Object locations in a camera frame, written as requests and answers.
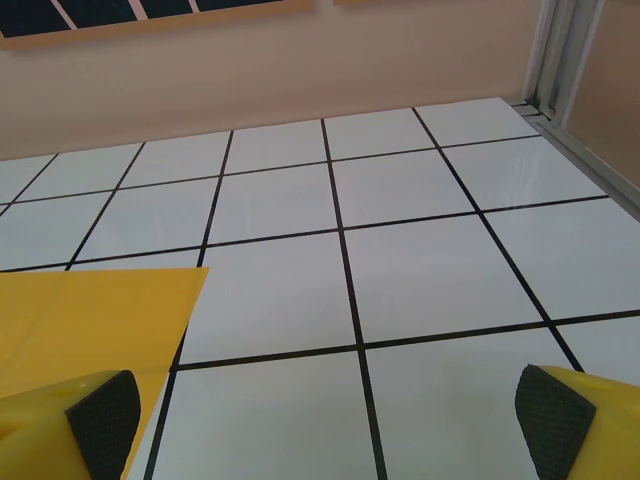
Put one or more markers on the aluminium corner post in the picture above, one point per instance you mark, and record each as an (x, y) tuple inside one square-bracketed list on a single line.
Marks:
[(555, 50)]

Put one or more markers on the dark wall panel pink flowers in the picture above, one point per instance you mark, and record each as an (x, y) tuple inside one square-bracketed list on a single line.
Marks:
[(150, 15)]

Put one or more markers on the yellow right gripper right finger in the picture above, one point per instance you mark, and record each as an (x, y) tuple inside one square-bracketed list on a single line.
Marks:
[(590, 430)]

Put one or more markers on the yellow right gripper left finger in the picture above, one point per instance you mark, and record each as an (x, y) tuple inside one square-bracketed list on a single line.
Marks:
[(45, 430)]

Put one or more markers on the aluminium side rail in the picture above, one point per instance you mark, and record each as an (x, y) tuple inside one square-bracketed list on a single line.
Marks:
[(590, 155)]

